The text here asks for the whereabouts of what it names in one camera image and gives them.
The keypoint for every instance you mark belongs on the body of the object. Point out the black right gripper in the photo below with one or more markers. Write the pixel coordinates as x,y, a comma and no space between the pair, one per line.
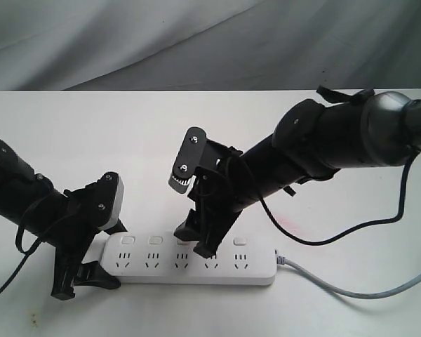
213,192

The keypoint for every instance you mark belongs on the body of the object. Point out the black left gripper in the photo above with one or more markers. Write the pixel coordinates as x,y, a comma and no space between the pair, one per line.
72,237

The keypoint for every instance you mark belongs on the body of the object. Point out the white five-outlet power strip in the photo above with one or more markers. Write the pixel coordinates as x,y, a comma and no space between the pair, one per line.
161,258

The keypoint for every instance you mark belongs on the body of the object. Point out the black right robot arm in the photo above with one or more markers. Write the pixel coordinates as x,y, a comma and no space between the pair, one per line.
312,142

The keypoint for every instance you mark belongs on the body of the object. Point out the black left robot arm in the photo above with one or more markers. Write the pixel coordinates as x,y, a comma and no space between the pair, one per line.
29,200

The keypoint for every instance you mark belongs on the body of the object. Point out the grey wrinkled backdrop cloth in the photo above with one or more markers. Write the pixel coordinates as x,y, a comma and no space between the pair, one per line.
208,45

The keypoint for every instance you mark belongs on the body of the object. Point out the left wrist camera white-faced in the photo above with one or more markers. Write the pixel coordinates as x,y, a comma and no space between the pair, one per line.
103,201

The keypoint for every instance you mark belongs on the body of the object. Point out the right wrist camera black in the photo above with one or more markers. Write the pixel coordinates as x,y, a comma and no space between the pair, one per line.
188,159

